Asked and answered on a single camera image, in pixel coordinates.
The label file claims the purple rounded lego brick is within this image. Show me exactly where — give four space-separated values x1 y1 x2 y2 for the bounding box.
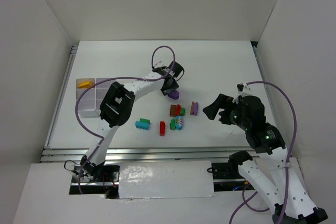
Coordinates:
168 90 180 100

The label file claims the purple curved lego brick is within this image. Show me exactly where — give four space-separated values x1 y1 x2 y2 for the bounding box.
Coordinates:
192 102 198 115

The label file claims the thin brown lego plate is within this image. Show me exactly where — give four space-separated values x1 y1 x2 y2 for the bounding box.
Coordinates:
190 101 195 115

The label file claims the yellow rectangular lego brick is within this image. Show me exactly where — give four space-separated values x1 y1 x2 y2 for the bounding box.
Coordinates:
78 81 94 89

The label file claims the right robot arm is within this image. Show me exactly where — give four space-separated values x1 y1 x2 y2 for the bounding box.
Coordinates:
203 94 328 223

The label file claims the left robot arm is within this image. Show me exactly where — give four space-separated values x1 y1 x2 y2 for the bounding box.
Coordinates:
75 61 185 181

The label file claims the brown rectangular lego brick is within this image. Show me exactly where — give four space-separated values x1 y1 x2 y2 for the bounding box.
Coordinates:
170 104 177 117

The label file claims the red curved lego brick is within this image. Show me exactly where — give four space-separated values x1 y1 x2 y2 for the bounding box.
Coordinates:
175 104 182 116

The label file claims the small green lego brick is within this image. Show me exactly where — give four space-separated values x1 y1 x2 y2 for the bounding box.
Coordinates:
180 108 185 116

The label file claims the blue frog-print lego brick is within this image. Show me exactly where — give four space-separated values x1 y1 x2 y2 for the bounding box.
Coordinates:
174 115 183 130

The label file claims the green curved lego brick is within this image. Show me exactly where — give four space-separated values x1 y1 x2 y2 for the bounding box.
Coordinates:
170 119 176 131

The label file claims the red rectangular lego brick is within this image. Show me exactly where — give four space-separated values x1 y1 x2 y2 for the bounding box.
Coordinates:
159 121 166 136

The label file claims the green lego brick on teal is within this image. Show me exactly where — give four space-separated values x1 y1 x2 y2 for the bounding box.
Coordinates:
139 118 150 124

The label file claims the teal rectangular lego brick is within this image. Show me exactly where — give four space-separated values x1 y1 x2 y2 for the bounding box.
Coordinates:
135 121 150 130

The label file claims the white compartment organizer box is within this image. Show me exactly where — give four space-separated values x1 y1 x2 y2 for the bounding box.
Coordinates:
76 78 113 118

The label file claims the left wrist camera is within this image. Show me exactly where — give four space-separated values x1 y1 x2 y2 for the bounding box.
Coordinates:
154 61 164 68

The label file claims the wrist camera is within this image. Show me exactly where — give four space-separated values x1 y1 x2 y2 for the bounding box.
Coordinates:
154 61 164 68
234 83 253 103

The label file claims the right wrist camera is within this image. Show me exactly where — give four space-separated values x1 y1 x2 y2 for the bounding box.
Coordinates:
234 83 253 103

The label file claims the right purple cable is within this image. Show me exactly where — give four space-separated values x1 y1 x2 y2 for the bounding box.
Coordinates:
228 81 297 224

